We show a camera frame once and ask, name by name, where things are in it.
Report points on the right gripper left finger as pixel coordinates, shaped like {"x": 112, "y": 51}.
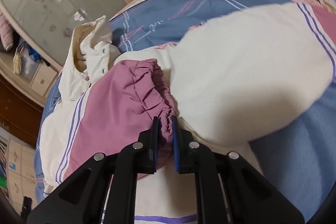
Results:
{"x": 104, "y": 186}

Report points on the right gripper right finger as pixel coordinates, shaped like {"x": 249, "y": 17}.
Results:
{"x": 228, "y": 188}

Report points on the pink and cream hooded jacket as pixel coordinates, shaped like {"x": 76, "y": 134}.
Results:
{"x": 229, "y": 80}

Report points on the blue striped bed sheet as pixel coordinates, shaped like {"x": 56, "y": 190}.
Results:
{"x": 298, "y": 159}

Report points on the light wooden side cabinet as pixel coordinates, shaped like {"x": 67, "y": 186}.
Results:
{"x": 17, "y": 171}

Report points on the brown wooden door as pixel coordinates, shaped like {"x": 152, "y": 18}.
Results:
{"x": 20, "y": 116}

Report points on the clear plastic storage box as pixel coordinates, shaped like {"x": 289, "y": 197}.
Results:
{"x": 27, "y": 66}

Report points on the blue garment in wardrobe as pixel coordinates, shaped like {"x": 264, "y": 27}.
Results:
{"x": 34, "y": 55}

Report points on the beige crumpled cloth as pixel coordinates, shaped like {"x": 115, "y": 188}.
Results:
{"x": 17, "y": 60}

